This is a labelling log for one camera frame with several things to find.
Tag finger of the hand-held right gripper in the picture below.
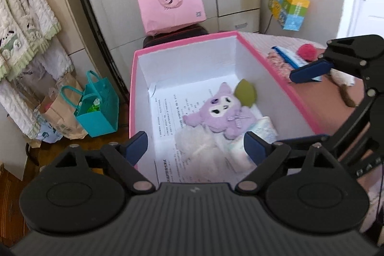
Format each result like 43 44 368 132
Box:
274 95 379 158
289 35 384 97

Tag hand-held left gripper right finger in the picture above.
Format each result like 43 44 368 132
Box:
235 131 341 194

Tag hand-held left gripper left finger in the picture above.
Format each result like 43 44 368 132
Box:
51 131 156 194

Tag white tissue pack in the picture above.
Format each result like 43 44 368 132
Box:
214 116 278 174

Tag purple plush toy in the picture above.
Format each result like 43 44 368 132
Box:
182 82 260 141

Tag white sheer soft bundle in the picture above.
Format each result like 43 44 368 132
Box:
174 125 219 168

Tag green plush leaf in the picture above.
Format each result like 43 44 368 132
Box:
234 79 258 108

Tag pink cardboard box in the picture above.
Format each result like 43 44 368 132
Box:
129 30 330 181

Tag red fluffy pom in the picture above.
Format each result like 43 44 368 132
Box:
297 44 319 61

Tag blue and white packet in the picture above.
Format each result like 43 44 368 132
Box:
271 45 323 82

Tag floral scrunchie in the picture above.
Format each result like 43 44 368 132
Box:
267 51 297 78

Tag printed paper sheet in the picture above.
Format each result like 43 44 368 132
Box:
148 83 261 185

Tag teal shopping bag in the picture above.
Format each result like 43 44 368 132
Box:
61 70 120 134

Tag striped white cloth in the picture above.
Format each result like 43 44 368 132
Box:
240 31 327 65

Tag colourful gift bag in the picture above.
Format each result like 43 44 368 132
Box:
268 0 310 31

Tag brown paper bag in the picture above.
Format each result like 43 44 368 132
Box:
37 73 89 140

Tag blue and white plastic bag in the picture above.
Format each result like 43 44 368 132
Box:
33 107 63 144

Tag dark brown stool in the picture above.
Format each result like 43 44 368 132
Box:
143 24 210 48

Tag white flat board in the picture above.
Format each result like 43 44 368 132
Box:
0 130 29 181

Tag pale fleece pants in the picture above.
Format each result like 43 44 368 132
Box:
0 40 75 139

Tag black clothes rack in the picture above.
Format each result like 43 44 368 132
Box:
64 0 131 107

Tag cream knitted cardigan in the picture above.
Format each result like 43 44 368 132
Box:
0 0 62 81

